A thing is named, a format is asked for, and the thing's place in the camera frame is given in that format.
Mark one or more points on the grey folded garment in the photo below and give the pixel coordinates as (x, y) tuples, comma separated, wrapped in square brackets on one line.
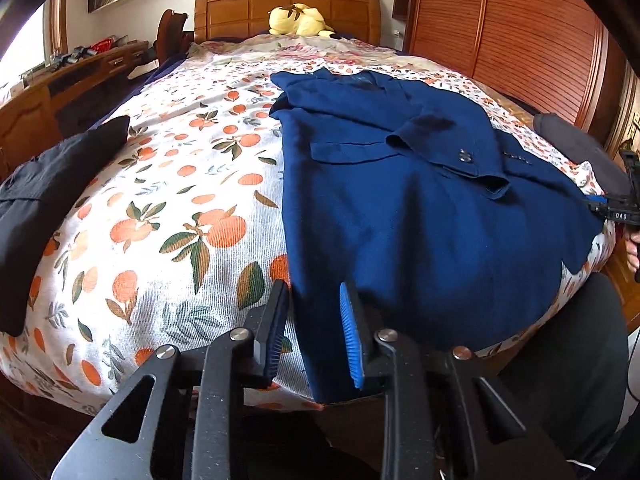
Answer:
[(570, 145)]

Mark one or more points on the orange fruit print bedsheet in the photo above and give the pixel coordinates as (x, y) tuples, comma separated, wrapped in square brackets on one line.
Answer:
[(175, 220)]

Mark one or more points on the yellow plush toy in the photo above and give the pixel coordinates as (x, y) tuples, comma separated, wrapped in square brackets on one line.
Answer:
[(300, 22)]

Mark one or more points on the person's black pants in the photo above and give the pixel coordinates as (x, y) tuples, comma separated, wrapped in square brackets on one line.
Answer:
[(565, 360)]

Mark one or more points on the wooden desk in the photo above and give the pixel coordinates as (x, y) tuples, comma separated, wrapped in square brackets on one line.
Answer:
[(30, 115)]

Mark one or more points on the black device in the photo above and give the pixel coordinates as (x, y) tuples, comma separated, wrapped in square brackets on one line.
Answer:
[(75, 56)]

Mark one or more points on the white cloth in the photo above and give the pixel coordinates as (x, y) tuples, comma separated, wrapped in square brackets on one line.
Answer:
[(138, 74)]

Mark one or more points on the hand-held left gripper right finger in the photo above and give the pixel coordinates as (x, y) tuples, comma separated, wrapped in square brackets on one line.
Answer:
[(352, 335)]

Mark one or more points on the wooden louvred wardrobe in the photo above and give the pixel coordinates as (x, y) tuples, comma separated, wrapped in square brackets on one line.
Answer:
[(525, 35)]

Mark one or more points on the wooden door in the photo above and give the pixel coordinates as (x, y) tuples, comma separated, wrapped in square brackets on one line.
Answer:
[(627, 105)]

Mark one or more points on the red basket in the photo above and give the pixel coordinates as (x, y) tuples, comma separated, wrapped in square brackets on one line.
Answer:
[(105, 43)]

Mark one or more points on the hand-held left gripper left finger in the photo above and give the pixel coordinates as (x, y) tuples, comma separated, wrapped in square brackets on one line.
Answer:
[(270, 330)]

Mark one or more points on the wooden bed headboard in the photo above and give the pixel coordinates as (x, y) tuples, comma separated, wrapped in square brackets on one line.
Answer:
[(235, 15)]

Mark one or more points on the wooden chair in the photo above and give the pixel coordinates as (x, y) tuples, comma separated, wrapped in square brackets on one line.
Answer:
[(170, 30)]

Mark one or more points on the navy blue suit jacket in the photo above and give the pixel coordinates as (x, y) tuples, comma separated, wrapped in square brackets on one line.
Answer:
[(425, 240)]

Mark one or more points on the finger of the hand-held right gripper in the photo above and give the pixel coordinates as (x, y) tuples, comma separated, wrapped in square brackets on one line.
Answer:
[(599, 206)]

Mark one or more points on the dark blue bed sheet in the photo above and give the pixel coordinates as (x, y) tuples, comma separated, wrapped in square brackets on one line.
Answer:
[(160, 72)]

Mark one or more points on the person's right hand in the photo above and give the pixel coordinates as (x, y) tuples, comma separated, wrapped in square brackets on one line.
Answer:
[(630, 255)]

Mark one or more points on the pink floral blanket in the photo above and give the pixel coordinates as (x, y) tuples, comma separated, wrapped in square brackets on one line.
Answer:
[(300, 50)]

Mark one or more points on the black folded garment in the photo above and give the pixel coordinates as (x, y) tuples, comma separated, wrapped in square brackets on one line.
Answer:
[(45, 200)]

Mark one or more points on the window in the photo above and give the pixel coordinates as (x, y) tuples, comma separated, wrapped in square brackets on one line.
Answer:
[(30, 45)]

